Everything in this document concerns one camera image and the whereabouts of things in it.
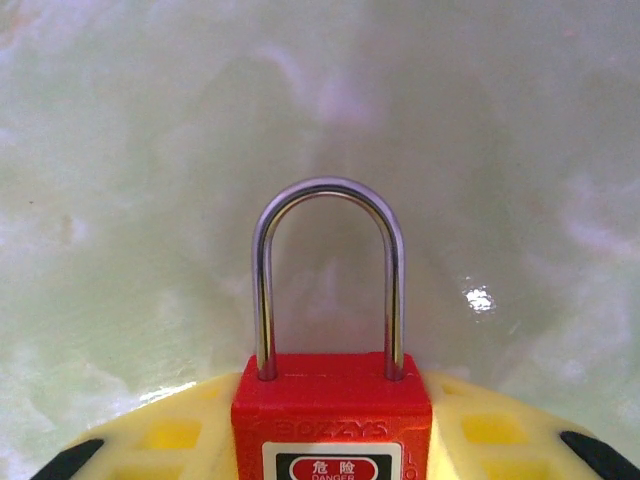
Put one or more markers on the red padlock shackle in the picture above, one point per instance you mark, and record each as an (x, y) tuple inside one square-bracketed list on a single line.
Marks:
[(330, 410)]

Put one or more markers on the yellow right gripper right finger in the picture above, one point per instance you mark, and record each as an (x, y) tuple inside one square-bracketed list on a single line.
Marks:
[(500, 440)]

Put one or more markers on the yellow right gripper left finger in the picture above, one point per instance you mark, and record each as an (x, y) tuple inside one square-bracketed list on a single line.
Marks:
[(165, 440)]

